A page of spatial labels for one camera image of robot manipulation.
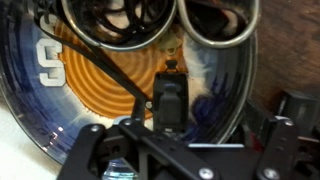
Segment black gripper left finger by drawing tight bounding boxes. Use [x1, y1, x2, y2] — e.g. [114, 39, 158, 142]
[56, 99, 220, 180]

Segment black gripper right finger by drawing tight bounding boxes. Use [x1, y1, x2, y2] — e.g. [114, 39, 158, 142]
[254, 116, 302, 180]

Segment small black rectangular object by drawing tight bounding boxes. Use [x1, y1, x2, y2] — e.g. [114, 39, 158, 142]
[152, 59, 190, 133]

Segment blue plate with orange centre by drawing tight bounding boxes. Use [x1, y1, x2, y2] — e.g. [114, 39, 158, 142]
[0, 0, 260, 166]

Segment dark wooden console table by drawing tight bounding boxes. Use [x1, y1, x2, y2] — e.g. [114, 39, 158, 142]
[244, 0, 320, 111]

